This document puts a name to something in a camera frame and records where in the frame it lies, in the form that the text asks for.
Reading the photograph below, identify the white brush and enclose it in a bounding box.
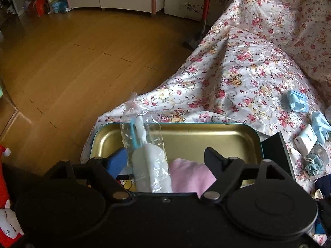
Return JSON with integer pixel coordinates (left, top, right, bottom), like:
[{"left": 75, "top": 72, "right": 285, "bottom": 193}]
[{"left": 120, "top": 93, "right": 172, "bottom": 193}]

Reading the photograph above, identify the pink soft cloth pouch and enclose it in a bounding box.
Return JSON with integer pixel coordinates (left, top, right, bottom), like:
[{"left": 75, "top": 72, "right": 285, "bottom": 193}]
[{"left": 169, "top": 159, "right": 216, "bottom": 198}]

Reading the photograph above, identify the gold metal tin tray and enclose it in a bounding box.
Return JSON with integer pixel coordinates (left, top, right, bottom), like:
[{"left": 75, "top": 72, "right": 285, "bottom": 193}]
[{"left": 87, "top": 123, "right": 264, "bottom": 181}]

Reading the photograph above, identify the grey-blue drawstring pouch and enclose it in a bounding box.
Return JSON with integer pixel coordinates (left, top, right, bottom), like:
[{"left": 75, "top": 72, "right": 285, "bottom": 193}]
[{"left": 305, "top": 153, "right": 325, "bottom": 181}]

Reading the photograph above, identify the light blue face mask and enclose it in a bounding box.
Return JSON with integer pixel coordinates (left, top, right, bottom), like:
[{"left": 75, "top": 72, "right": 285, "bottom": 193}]
[
  {"left": 311, "top": 111, "right": 331, "bottom": 144},
  {"left": 287, "top": 90, "right": 309, "bottom": 113}
]

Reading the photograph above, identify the black tin lid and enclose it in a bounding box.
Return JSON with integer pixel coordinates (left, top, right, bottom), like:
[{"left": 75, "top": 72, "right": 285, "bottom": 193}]
[{"left": 261, "top": 132, "right": 295, "bottom": 180}]

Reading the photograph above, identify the white small box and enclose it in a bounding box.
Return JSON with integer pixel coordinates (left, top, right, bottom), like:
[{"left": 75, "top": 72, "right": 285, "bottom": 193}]
[{"left": 294, "top": 124, "right": 318, "bottom": 156}]

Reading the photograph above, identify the floral sofa cover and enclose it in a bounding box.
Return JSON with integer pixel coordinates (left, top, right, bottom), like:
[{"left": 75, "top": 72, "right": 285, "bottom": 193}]
[{"left": 80, "top": 0, "right": 331, "bottom": 194}]

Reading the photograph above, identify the red white plush toy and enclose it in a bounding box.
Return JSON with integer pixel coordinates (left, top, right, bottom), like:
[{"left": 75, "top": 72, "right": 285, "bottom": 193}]
[{"left": 0, "top": 144, "right": 25, "bottom": 248}]

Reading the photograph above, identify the red stick vacuum cleaner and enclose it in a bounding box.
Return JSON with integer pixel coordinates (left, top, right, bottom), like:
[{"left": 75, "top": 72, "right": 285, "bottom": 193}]
[{"left": 183, "top": 0, "right": 210, "bottom": 50}]

